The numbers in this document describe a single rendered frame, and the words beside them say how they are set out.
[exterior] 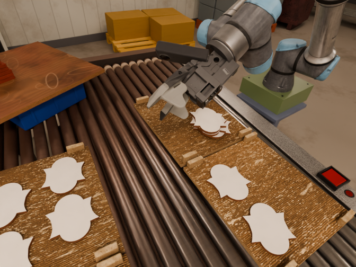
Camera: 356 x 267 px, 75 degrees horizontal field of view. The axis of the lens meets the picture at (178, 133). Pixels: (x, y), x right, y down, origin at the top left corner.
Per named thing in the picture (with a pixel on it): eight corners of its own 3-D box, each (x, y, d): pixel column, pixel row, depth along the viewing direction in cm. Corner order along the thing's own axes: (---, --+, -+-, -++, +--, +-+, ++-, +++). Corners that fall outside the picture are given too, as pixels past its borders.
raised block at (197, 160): (199, 159, 83) (201, 154, 81) (203, 162, 81) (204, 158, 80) (186, 166, 80) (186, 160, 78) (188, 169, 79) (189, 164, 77)
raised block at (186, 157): (194, 154, 84) (195, 149, 83) (197, 157, 83) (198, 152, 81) (180, 160, 82) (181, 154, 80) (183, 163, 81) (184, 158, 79)
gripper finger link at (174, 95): (170, 115, 40) (199, 92, 45) (146, 92, 41) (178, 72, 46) (165, 124, 42) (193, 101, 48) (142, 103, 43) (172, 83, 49)
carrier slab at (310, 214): (254, 137, 96) (255, 134, 94) (351, 218, 71) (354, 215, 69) (183, 169, 81) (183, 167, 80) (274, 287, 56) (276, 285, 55)
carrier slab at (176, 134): (196, 89, 121) (196, 86, 120) (252, 136, 96) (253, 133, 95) (133, 106, 106) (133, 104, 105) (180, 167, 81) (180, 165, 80)
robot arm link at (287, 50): (278, 59, 121) (287, 33, 112) (303, 69, 114) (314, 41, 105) (266, 66, 115) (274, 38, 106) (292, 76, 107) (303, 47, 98)
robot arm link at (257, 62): (244, 46, 68) (238, 16, 59) (279, 59, 62) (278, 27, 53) (228, 66, 67) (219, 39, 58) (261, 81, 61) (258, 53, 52)
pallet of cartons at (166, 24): (170, 33, 444) (171, 6, 413) (195, 50, 390) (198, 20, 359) (105, 42, 392) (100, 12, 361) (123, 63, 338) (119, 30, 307)
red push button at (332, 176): (329, 170, 85) (331, 168, 84) (344, 182, 81) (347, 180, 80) (319, 176, 83) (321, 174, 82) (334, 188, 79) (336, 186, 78)
